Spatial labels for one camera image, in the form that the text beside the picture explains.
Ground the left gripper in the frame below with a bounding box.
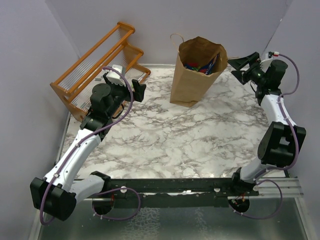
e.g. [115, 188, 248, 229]
[104, 73, 146, 118]

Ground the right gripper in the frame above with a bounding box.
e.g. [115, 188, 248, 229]
[227, 52, 267, 86]

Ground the brown paper bag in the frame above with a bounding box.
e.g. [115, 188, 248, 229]
[170, 36, 228, 108]

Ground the dark blue chilli snack bag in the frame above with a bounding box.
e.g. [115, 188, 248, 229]
[198, 53, 220, 75]

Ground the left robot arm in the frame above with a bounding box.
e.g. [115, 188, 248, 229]
[30, 78, 147, 225]

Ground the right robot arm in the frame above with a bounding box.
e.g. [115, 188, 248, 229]
[228, 52, 307, 196]

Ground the green red snack bag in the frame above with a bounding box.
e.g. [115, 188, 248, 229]
[183, 62, 200, 72]

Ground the orange wooden rack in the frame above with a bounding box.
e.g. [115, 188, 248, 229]
[50, 21, 151, 122]

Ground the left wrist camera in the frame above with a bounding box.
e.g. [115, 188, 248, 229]
[103, 64, 126, 86]

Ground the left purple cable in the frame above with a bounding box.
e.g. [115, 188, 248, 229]
[39, 66, 142, 226]

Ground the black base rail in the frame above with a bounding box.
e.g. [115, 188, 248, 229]
[92, 171, 259, 209]

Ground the aluminium frame rail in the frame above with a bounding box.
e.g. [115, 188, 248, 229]
[257, 177, 304, 198]

